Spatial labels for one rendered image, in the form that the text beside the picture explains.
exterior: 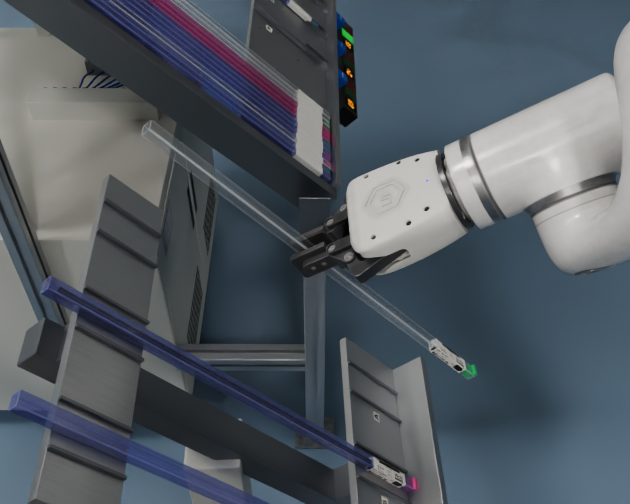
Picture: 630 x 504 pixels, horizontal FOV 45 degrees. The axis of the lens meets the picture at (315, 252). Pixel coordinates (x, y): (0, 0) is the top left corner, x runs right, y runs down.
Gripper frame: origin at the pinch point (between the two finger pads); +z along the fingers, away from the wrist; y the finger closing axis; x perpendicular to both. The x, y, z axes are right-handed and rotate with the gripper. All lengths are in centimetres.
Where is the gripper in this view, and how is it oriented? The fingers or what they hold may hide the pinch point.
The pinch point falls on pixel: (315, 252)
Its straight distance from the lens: 76.4
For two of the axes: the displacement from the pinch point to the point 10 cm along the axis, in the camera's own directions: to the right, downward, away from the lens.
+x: 5.1, 5.7, 6.4
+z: -8.6, 3.7, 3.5
